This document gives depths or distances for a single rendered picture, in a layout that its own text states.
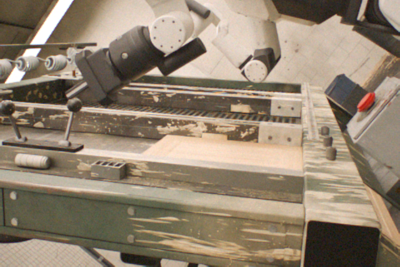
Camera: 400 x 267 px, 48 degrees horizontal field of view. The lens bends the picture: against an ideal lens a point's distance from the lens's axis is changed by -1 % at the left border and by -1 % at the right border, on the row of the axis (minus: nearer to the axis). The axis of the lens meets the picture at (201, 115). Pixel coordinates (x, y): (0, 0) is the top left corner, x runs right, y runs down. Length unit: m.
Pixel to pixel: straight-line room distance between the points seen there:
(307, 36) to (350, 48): 0.62
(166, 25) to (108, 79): 0.17
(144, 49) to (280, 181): 0.41
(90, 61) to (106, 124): 0.58
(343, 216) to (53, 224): 0.51
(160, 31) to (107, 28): 6.22
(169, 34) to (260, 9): 0.38
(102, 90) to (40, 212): 0.26
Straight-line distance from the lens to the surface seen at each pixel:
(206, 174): 1.02
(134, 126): 1.44
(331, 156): 1.10
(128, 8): 6.96
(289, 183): 1.00
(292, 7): 1.16
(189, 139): 1.35
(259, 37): 1.48
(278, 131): 1.35
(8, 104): 1.14
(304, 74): 6.58
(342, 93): 5.60
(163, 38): 0.82
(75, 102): 1.16
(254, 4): 1.14
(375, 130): 0.73
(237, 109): 1.95
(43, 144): 1.16
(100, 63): 0.90
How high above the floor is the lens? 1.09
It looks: 4 degrees up
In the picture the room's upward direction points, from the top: 52 degrees counter-clockwise
